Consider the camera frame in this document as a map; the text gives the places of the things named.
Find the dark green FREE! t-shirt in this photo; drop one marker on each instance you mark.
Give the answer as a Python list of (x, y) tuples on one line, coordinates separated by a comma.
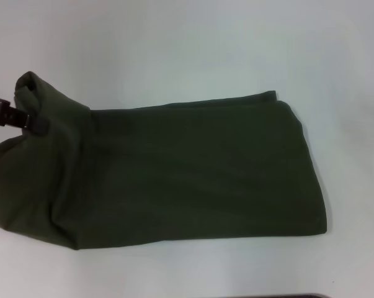
[(174, 170)]

